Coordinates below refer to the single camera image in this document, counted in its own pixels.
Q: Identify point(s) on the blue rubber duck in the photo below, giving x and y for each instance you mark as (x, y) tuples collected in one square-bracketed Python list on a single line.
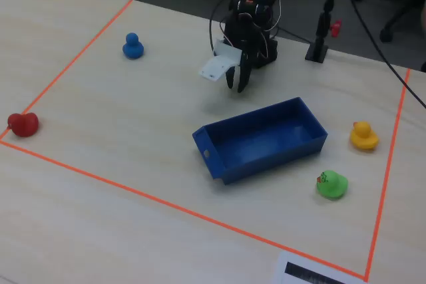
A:
[(133, 48)]

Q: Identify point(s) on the yellow rubber duck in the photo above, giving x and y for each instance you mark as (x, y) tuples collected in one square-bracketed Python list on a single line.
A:
[(363, 137)]

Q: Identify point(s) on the green rubber duck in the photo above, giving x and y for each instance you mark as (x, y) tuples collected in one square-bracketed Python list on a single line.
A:
[(333, 186)]

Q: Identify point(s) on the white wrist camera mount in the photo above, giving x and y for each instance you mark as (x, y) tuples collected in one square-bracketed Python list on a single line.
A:
[(218, 64)]

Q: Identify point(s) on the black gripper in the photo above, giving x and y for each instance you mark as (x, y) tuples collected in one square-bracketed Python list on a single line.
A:
[(245, 61)]

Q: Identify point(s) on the red clamp knob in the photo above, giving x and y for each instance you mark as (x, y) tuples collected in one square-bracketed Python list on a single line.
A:
[(337, 28)]

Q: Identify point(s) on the red rubber duck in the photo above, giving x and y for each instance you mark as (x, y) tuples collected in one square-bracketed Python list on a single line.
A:
[(24, 125)]

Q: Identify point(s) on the orange tape strip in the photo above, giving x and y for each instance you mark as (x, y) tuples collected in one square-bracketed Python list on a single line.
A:
[(387, 171), (166, 201), (71, 64)]

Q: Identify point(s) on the white printed paper sheet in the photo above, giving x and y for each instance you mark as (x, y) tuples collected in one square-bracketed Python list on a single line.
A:
[(309, 270)]

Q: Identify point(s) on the blue plastic box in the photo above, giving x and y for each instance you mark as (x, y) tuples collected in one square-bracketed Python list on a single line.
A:
[(266, 144)]

